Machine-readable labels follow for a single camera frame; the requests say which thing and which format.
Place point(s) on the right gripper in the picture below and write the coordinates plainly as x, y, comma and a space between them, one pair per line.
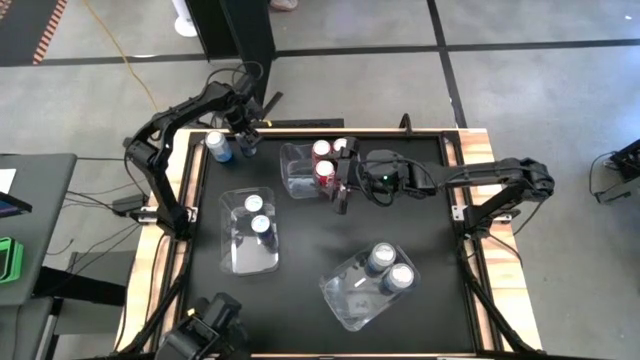
385, 170

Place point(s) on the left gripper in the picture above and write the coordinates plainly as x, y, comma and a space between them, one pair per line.
245, 112

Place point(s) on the blue white Spindrift can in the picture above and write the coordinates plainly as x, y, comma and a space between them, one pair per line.
382, 255
399, 276
217, 142

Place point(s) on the clear plastic bin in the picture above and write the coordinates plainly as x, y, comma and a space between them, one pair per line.
297, 175
350, 300
250, 265

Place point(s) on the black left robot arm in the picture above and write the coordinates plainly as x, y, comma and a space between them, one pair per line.
160, 185

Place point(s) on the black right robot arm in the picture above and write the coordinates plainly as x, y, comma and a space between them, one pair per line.
475, 172

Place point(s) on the long black power strip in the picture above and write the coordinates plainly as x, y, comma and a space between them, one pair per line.
310, 123

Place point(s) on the black partition panel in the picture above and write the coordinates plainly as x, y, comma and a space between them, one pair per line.
250, 40

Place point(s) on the white round stand base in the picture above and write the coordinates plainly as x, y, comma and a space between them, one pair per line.
184, 27

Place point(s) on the wooden table border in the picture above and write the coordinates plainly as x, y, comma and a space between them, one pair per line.
475, 150

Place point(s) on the black power supply box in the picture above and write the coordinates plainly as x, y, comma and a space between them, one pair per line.
130, 204

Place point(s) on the person's foot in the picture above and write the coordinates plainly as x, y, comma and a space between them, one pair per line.
284, 4

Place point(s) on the black flat desk base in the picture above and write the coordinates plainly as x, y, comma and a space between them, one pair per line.
85, 287

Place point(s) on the grey desk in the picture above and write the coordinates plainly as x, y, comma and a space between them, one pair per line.
40, 240

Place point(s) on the dark tablet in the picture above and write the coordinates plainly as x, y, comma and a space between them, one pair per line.
12, 205

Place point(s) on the white paper sheet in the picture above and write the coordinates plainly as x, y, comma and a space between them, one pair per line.
6, 181

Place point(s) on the black mat orange striped edge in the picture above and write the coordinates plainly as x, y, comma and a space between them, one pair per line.
20, 30

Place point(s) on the black equipment cart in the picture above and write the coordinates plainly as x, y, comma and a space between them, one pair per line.
625, 165

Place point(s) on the black metal table frame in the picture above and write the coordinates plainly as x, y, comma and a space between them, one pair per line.
380, 135

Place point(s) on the green frame object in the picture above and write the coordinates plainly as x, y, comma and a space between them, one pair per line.
19, 250

